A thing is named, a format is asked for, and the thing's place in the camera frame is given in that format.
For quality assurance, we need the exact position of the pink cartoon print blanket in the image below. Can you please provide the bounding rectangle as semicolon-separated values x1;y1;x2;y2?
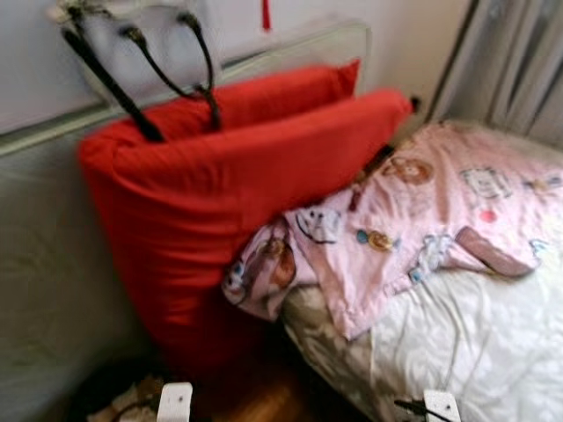
220;120;563;341

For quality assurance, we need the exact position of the grey curtain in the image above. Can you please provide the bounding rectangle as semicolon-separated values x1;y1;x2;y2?
428;0;563;146

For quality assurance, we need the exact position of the bed with beige floral sheet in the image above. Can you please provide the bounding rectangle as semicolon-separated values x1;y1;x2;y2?
281;119;563;422

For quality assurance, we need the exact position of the large red cushion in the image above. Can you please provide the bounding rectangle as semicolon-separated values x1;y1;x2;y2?
77;86;413;375

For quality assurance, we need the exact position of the crumpled white paper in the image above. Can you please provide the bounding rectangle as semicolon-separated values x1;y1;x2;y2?
88;397;135;422

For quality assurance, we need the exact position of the black bin with blue rim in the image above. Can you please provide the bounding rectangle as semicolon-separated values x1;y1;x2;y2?
69;356;190;422

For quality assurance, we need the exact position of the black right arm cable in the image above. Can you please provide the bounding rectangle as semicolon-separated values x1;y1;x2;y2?
393;398;428;417

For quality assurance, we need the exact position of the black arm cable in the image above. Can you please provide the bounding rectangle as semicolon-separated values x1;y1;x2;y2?
114;396;161;422
393;398;428;417

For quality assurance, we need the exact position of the black cable with gold plug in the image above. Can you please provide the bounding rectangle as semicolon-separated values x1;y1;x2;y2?
119;25;205;99
176;11;223;133

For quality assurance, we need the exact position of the grey wall panel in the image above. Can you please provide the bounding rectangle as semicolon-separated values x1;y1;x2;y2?
84;3;216;106

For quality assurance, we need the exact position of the thick black strap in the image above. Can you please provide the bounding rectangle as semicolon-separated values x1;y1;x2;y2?
62;25;165;143

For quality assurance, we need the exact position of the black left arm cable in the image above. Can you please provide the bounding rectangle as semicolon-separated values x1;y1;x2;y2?
114;396;161;422

